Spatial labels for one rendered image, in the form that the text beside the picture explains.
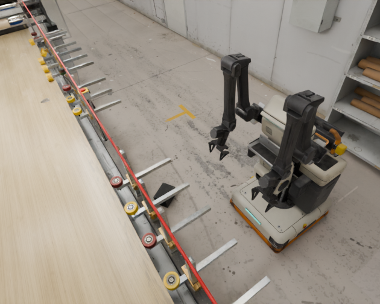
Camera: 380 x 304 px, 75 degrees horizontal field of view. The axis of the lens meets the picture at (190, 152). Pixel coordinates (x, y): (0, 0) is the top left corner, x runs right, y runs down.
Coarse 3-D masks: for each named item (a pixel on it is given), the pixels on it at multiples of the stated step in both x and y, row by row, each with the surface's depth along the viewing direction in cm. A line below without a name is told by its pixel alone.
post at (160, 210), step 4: (160, 208) 117; (160, 212) 116; (164, 212) 117; (164, 216) 119; (164, 220) 122; (160, 224) 128; (168, 224) 126; (164, 228) 126; (164, 232) 131; (168, 236) 134; (168, 240) 137; (176, 248) 149
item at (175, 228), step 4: (208, 204) 154; (204, 208) 152; (208, 208) 152; (196, 212) 151; (200, 212) 151; (204, 212) 152; (192, 216) 149; (196, 216) 149; (200, 216) 151; (184, 220) 148; (188, 220) 148; (192, 220) 149; (176, 224) 146; (180, 224) 146; (184, 224) 146; (188, 224) 149; (172, 228) 145; (176, 228) 145; (180, 228) 146; (172, 232) 143; (176, 232) 146; (160, 236) 142; (160, 240) 141; (164, 240) 143; (156, 244) 141; (152, 248) 140
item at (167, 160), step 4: (164, 160) 182; (168, 160) 182; (156, 164) 180; (160, 164) 180; (164, 164) 182; (148, 168) 178; (152, 168) 178; (156, 168) 180; (144, 172) 176; (148, 172) 177; (152, 172) 179; (136, 176) 174; (140, 176) 175; (144, 176) 177; (124, 180) 173; (128, 180) 172; (124, 184) 171; (128, 184) 173; (116, 188) 169; (120, 188) 170
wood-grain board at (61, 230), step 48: (0, 48) 347; (0, 96) 257; (48, 96) 248; (0, 144) 203; (48, 144) 198; (0, 192) 168; (48, 192) 164; (96, 192) 161; (0, 240) 143; (48, 240) 141; (96, 240) 138; (0, 288) 125; (48, 288) 123; (96, 288) 121; (144, 288) 119
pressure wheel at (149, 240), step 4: (144, 236) 137; (148, 236) 137; (152, 236) 137; (144, 240) 136; (148, 240) 135; (152, 240) 135; (156, 240) 137; (144, 244) 134; (148, 244) 133; (152, 244) 133; (148, 248) 135
